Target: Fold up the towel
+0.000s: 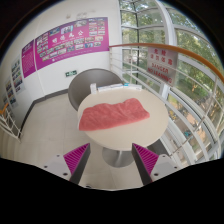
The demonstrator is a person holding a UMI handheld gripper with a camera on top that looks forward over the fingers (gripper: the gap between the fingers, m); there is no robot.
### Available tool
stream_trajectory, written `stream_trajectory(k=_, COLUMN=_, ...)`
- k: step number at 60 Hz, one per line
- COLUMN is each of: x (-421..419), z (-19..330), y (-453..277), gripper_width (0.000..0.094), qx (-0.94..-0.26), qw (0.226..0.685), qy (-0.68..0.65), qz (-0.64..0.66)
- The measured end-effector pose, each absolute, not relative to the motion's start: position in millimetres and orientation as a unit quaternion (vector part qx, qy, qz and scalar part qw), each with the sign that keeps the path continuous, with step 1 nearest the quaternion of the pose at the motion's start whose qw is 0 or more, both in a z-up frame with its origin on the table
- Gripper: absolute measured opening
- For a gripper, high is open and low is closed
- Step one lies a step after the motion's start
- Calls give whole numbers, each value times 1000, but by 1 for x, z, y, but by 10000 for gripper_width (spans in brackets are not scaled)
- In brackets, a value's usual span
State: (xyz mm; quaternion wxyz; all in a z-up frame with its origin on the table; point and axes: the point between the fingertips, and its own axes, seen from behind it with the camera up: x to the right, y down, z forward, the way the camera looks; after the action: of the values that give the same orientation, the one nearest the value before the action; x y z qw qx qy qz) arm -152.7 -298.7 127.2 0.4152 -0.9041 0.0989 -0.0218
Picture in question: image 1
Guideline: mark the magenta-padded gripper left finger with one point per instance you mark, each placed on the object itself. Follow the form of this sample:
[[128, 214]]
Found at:
[[78, 156]]

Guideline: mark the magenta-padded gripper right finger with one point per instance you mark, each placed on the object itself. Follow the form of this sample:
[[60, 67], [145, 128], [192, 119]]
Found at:
[[145, 157]]

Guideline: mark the pink towel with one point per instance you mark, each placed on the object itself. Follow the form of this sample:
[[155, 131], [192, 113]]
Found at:
[[113, 114]]

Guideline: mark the small upright white box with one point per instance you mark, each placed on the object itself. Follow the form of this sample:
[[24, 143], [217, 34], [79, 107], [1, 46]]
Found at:
[[93, 88]]

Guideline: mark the flat white blue box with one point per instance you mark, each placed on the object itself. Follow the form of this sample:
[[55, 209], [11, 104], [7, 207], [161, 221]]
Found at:
[[133, 86]]

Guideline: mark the grey tub chair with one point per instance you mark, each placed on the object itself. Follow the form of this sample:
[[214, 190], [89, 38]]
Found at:
[[86, 83]]

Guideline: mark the white stair railing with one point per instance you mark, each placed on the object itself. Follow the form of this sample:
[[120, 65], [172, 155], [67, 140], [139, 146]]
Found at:
[[8, 125]]

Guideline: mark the green exit sign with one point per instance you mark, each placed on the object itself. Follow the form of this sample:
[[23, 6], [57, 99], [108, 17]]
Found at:
[[71, 73]]

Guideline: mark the white red danger sign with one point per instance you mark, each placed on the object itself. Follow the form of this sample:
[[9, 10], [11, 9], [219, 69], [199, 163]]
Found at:
[[161, 65]]

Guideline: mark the narrow magenta text poster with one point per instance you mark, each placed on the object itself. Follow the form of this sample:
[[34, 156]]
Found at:
[[28, 59]]

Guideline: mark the white railing with orange handrail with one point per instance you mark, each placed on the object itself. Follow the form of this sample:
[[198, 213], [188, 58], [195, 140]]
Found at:
[[186, 53]]

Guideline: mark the large magenta photo poster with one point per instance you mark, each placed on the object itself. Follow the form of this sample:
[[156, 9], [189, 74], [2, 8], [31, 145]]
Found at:
[[71, 41]]

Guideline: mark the grey table pedestal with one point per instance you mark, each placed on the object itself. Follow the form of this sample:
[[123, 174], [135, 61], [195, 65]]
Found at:
[[116, 158]]

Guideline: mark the white photo wall poster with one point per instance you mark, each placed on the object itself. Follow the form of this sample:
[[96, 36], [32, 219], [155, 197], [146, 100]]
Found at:
[[17, 76], [10, 92]]

